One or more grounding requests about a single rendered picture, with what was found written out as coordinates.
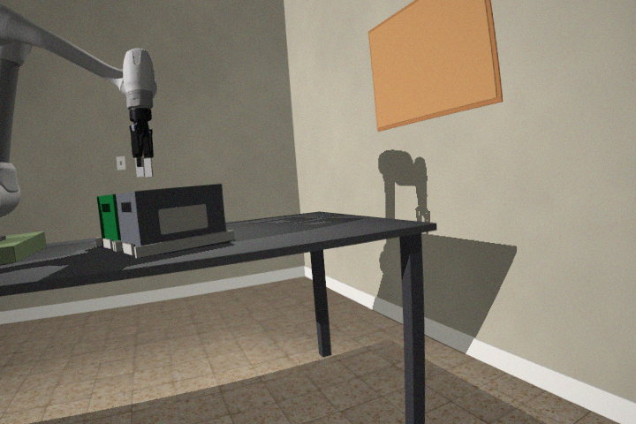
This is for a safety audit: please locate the green crate with dividers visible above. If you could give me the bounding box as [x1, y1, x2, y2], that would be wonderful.
[100, 194, 121, 241]

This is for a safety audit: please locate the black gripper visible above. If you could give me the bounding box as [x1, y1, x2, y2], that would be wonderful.
[129, 108, 154, 178]

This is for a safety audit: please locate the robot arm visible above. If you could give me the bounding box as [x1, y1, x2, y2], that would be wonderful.
[0, 4, 157, 217]

